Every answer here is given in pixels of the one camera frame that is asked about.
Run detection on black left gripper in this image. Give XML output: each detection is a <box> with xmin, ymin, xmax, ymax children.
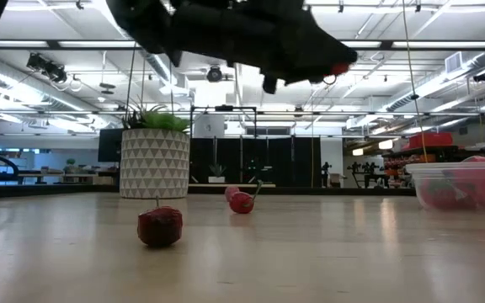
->
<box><xmin>174</xmin><ymin>0</ymin><xmax>359</xmax><ymax>95</ymax></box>

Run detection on clear plastic tupperware container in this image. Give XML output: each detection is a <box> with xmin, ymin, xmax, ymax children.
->
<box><xmin>405</xmin><ymin>161</ymin><xmax>485</xmax><ymax>212</ymax></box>

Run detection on small pink fruit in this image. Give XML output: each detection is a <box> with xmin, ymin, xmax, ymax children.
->
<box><xmin>224</xmin><ymin>185</ymin><xmax>242</xmax><ymax>203</ymax></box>

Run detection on red cherry with stem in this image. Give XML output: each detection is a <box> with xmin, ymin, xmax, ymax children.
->
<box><xmin>228</xmin><ymin>179</ymin><xmax>264</xmax><ymax>215</ymax></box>

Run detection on red strawberry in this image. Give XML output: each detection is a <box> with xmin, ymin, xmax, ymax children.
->
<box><xmin>417</xmin><ymin>178</ymin><xmax>477</xmax><ymax>210</ymax></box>

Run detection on succulent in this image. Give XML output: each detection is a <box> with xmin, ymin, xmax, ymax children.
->
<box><xmin>118</xmin><ymin>98</ymin><xmax>192</xmax><ymax>199</ymax></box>

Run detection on dark red apple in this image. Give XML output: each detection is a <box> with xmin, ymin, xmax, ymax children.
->
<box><xmin>136</xmin><ymin>195</ymin><xmax>184</xmax><ymax>248</ymax></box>

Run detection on black partition panels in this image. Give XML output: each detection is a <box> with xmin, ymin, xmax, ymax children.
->
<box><xmin>189</xmin><ymin>136</ymin><xmax>322</xmax><ymax>189</ymax></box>

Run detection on background robot arms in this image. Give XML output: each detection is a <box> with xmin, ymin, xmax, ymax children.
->
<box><xmin>320</xmin><ymin>161</ymin><xmax>381</xmax><ymax>189</ymax></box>

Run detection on red storage bin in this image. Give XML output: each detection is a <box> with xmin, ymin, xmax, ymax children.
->
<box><xmin>408</xmin><ymin>132</ymin><xmax>454</xmax><ymax>149</ymax></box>

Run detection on small background potted plant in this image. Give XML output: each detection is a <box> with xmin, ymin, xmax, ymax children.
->
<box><xmin>207</xmin><ymin>162</ymin><xmax>227</xmax><ymax>184</ymax></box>

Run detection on black background screen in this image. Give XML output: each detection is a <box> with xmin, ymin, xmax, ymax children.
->
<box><xmin>98</xmin><ymin>128</ymin><xmax>125</xmax><ymax>164</ymax></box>

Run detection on black ceiling projector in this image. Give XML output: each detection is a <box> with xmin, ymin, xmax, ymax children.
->
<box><xmin>26</xmin><ymin>52</ymin><xmax>69</xmax><ymax>84</ymax></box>

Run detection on thin hanging yellow cord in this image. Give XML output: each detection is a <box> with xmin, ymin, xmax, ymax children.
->
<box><xmin>401</xmin><ymin>0</ymin><xmax>429</xmax><ymax>164</ymax></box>

